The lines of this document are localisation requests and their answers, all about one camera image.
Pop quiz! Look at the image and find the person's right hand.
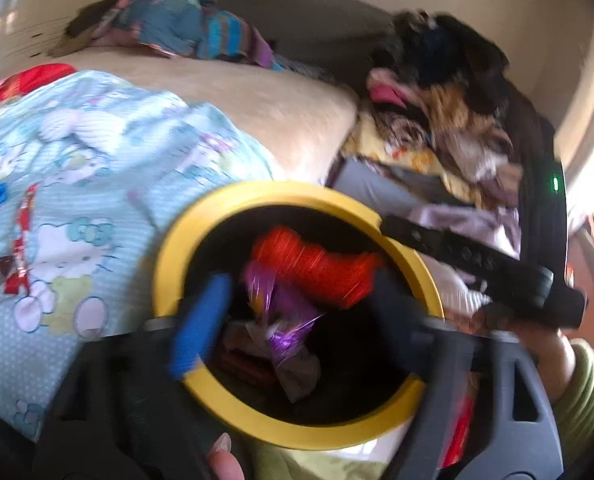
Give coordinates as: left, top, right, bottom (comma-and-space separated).
472, 307, 578, 403

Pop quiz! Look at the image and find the light blue cartoon cat blanket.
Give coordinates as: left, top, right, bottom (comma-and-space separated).
0, 70, 278, 441

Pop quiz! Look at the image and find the purple foil wrapper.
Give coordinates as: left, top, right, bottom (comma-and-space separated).
242, 260, 325, 356

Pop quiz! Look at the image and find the dark olive cloth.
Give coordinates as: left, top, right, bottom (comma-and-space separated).
52, 0, 122, 56

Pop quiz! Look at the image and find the red snack wrapper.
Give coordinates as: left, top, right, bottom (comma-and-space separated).
4, 182, 42, 296

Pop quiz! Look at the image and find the red plastic bag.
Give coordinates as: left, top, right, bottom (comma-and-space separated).
249, 226, 388, 308

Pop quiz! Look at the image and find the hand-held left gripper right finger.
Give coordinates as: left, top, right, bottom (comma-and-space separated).
372, 267, 564, 480

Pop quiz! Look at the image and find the yellow rimmed black trash bin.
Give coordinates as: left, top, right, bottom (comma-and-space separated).
153, 180, 445, 452

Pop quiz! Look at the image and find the zebra striped cloth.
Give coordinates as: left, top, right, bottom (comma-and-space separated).
372, 110, 432, 147

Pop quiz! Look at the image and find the beige bed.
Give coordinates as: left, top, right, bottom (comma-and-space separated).
52, 50, 360, 186

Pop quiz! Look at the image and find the red and pink blanket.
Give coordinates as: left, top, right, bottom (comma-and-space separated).
0, 62, 78, 116

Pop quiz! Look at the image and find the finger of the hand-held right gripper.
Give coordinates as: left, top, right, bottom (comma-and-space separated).
381, 215, 555, 311

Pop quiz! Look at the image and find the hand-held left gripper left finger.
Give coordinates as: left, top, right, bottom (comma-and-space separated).
34, 272, 238, 480

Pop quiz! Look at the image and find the pale lilac garment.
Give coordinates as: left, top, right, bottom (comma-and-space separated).
412, 205, 522, 311

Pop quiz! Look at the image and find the person's right forearm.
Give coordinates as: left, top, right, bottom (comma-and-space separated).
549, 340, 594, 461

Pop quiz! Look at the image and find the yellow cartoon sheet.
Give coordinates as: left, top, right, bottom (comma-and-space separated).
342, 125, 478, 201

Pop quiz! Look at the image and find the blue floral quilt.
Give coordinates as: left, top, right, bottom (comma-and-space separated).
92, 0, 218, 58

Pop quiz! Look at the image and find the pink garment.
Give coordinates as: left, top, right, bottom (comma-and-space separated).
369, 70, 418, 108

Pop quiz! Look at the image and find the mustard knit garment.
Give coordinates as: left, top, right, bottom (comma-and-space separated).
422, 85, 492, 131

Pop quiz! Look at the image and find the striped towel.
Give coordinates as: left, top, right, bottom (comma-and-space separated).
197, 7, 282, 68

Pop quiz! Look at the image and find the person's left hand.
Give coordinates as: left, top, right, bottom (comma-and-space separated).
208, 432, 246, 480

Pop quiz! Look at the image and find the cream fluffy garment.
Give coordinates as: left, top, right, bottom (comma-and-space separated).
442, 130, 522, 186

